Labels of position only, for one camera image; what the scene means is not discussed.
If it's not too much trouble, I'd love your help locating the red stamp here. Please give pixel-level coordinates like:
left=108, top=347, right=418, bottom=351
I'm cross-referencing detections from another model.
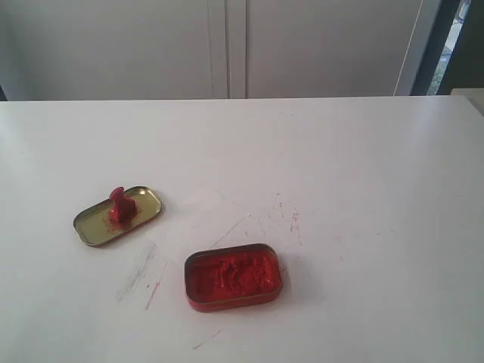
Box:
left=108, top=187, right=137, bottom=223

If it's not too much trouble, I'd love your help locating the red ink tin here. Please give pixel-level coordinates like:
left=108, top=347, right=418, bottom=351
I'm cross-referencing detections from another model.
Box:
left=184, top=244, right=284, bottom=312

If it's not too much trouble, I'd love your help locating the white paper sheet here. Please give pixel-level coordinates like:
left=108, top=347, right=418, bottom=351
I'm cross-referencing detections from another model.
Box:
left=146, top=188, right=250, bottom=264

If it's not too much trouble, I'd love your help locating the gold tin lid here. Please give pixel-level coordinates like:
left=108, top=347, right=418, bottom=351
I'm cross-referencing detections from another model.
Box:
left=73, top=186, right=163, bottom=247

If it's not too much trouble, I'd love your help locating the white cabinet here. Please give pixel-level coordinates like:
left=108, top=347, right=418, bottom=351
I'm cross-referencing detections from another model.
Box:
left=1, top=1, right=439, bottom=101

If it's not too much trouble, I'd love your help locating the beige side table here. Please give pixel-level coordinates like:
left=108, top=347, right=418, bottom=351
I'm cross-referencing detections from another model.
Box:
left=451, top=88, right=484, bottom=115

